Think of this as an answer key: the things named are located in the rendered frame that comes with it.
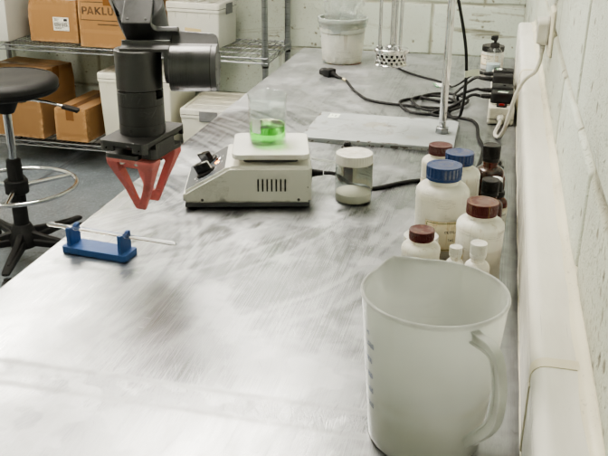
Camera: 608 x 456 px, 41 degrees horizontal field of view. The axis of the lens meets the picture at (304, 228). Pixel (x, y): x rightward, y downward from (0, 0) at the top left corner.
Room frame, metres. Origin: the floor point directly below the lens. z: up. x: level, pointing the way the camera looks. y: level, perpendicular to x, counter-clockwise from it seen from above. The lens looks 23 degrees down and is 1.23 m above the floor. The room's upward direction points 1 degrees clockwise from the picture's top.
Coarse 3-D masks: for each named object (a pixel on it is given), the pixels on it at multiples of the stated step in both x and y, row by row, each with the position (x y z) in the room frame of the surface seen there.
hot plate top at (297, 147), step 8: (240, 136) 1.30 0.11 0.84; (248, 136) 1.30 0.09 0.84; (288, 136) 1.30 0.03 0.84; (296, 136) 1.30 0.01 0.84; (304, 136) 1.30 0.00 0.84; (240, 144) 1.26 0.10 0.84; (248, 144) 1.26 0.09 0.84; (288, 144) 1.26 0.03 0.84; (296, 144) 1.26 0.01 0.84; (304, 144) 1.26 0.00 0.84; (240, 152) 1.21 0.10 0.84; (248, 152) 1.21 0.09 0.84; (256, 152) 1.21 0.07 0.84; (264, 152) 1.22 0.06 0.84; (272, 152) 1.22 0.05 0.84; (280, 152) 1.22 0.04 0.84; (288, 152) 1.22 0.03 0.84; (296, 152) 1.22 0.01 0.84; (304, 152) 1.22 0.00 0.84
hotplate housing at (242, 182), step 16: (240, 160) 1.23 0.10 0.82; (256, 160) 1.22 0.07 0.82; (272, 160) 1.22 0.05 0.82; (288, 160) 1.22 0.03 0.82; (304, 160) 1.23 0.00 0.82; (224, 176) 1.20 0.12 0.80; (240, 176) 1.20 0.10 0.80; (256, 176) 1.20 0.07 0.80; (272, 176) 1.20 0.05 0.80; (288, 176) 1.20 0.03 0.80; (304, 176) 1.20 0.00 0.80; (192, 192) 1.19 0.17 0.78; (208, 192) 1.20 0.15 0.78; (224, 192) 1.20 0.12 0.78; (240, 192) 1.20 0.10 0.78; (256, 192) 1.20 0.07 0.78; (272, 192) 1.20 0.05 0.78; (288, 192) 1.20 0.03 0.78; (304, 192) 1.20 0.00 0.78
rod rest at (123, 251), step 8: (72, 232) 1.04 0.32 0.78; (80, 232) 1.05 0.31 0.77; (128, 232) 1.02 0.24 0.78; (72, 240) 1.04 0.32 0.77; (80, 240) 1.05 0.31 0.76; (88, 240) 1.05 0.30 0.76; (120, 240) 1.00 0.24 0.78; (128, 240) 1.02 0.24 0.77; (64, 248) 1.03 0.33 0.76; (72, 248) 1.02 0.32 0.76; (80, 248) 1.02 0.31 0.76; (88, 248) 1.02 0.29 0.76; (96, 248) 1.02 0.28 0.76; (104, 248) 1.02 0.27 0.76; (112, 248) 1.02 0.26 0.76; (120, 248) 1.00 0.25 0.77; (128, 248) 1.02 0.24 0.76; (136, 248) 1.03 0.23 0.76; (88, 256) 1.02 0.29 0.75; (96, 256) 1.01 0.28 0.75; (104, 256) 1.01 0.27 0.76; (112, 256) 1.00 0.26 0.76; (120, 256) 1.00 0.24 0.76; (128, 256) 1.01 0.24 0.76
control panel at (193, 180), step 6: (222, 150) 1.31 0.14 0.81; (222, 156) 1.28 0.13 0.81; (198, 162) 1.32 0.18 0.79; (222, 162) 1.24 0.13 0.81; (192, 168) 1.30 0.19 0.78; (216, 168) 1.22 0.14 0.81; (222, 168) 1.21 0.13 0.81; (192, 174) 1.27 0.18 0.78; (210, 174) 1.21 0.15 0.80; (192, 180) 1.23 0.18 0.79; (198, 180) 1.21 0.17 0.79; (186, 186) 1.21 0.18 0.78
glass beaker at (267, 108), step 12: (252, 96) 1.28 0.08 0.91; (264, 96) 1.29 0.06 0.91; (276, 96) 1.29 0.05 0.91; (252, 108) 1.24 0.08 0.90; (264, 108) 1.23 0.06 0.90; (276, 108) 1.24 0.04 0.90; (252, 120) 1.24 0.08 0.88; (264, 120) 1.23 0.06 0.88; (276, 120) 1.24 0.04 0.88; (252, 132) 1.24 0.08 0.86; (264, 132) 1.23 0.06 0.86; (276, 132) 1.24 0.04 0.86; (252, 144) 1.24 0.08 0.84; (264, 144) 1.23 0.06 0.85; (276, 144) 1.24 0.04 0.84
